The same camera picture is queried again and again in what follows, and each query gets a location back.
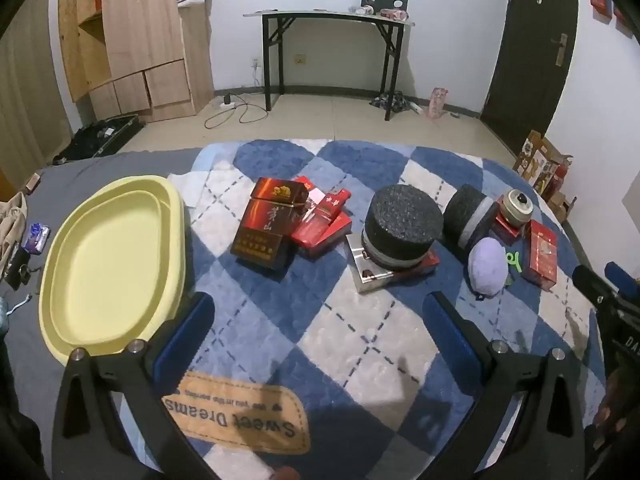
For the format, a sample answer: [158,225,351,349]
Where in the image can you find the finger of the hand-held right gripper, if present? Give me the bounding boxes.
[604,261,640,293]
[572,265,616,308]

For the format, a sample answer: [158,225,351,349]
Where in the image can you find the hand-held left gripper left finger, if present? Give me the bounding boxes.
[50,290,217,480]

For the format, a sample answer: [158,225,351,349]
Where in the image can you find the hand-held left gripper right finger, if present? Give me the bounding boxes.
[422,291,586,480]

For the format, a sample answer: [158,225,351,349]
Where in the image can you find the purple powder puff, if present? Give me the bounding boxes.
[467,236,511,297]

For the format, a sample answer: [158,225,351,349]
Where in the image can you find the green plastic clip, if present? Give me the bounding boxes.
[502,249,523,286]

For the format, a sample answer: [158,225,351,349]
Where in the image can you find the yellow plastic tray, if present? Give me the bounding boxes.
[37,175,188,367]

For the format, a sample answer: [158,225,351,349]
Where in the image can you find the round cream tin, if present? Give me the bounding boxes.
[497,188,535,226]

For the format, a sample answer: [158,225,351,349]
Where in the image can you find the black foam cylinder grey stripe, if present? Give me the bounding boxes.
[361,184,445,272]
[442,184,498,263]

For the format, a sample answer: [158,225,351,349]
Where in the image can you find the dark red gold cigarette box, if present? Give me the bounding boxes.
[231,177,308,275]

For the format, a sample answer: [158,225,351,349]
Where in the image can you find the small red box clear window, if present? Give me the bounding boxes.
[294,175,352,226]

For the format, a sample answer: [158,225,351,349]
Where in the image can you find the blue checkered blanket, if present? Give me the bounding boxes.
[120,139,608,480]

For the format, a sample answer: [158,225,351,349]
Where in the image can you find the printed cardboard boxes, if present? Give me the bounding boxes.
[512,130,576,198]

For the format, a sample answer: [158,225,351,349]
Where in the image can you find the black pouch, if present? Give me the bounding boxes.
[10,247,35,288]

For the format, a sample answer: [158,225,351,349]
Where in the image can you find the blue snack packet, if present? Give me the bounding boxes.
[22,224,51,253]

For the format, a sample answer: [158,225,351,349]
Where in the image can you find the beige garment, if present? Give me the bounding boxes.
[0,192,28,276]

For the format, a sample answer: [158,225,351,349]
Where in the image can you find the black case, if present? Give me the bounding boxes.
[52,114,143,166]

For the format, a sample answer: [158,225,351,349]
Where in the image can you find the pink bag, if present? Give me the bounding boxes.
[426,87,449,120]

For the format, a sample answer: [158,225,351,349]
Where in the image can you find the dark clothes pile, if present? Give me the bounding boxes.
[370,91,412,113]

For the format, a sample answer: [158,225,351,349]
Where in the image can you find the beige curtain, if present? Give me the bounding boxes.
[0,0,73,176]

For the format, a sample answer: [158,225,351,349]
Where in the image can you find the wooden wardrobe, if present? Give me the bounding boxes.
[57,0,216,123]

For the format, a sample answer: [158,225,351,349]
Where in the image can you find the grey folding table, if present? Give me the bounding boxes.
[243,7,416,121]

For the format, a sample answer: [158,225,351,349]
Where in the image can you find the black cable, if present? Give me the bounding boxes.
[204,95,271,130]

